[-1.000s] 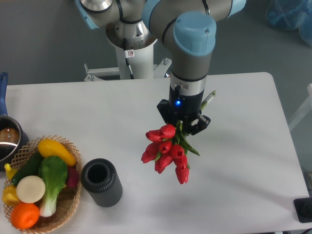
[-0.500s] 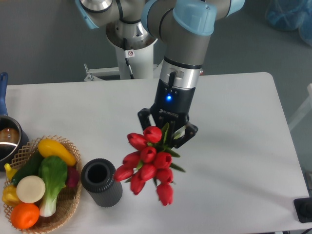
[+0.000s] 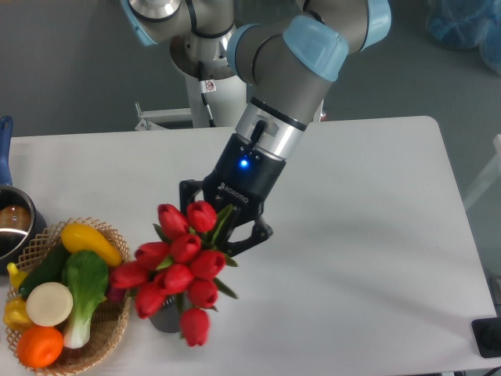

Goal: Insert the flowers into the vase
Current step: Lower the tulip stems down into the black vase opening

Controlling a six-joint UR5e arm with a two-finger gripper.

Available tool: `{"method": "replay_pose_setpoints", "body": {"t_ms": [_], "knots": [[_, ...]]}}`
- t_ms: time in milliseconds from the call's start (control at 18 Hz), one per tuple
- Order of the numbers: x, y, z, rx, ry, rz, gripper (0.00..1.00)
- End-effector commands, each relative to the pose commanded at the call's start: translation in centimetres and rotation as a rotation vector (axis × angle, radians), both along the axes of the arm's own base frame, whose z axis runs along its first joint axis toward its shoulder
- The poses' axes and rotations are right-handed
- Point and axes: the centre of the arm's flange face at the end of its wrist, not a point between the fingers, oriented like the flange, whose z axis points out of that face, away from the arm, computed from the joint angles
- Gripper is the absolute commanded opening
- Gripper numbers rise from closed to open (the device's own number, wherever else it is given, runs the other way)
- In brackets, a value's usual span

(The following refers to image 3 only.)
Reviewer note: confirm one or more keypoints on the black device at edge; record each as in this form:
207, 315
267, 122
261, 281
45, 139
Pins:
487, 336

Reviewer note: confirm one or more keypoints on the green bok choy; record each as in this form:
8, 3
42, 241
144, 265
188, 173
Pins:
86, 276

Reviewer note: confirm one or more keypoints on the blue plastic bag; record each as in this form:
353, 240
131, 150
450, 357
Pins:
467, 25

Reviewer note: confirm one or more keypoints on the dark grey ribbed vase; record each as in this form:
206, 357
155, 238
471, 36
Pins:
167, 318

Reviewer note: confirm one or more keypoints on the red tulip bouquet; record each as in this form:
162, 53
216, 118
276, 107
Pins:
185, 262

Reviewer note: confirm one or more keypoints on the white furniture frame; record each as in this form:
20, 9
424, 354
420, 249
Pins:
484, 179

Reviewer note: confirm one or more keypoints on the purple red onion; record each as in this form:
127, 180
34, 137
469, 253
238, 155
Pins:
115, 294

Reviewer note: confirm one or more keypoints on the small yellow banana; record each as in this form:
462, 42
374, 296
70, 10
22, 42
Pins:
16, 276

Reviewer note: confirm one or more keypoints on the yellow squash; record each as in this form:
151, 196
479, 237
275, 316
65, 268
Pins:
80, 237

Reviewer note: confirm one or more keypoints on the blue handled saucepan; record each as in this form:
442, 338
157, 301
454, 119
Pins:
20, 219

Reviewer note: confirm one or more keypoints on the orange fruit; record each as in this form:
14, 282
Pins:
39, 347

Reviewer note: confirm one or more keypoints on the white round radish slice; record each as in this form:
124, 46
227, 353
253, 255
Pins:
49, 304

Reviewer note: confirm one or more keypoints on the dark green cucumber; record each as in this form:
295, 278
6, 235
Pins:
49, 270

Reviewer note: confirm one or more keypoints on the woven wicker basket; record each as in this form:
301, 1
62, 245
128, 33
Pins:
108, 321

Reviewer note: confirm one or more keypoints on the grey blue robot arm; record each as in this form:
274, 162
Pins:
291, 65

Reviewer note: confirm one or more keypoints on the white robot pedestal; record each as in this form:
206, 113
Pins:
217, 97

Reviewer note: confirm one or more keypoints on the yellow bell pepper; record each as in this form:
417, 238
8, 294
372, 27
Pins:
15, 315

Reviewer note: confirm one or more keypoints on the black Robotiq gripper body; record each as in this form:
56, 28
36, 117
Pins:
242, 177

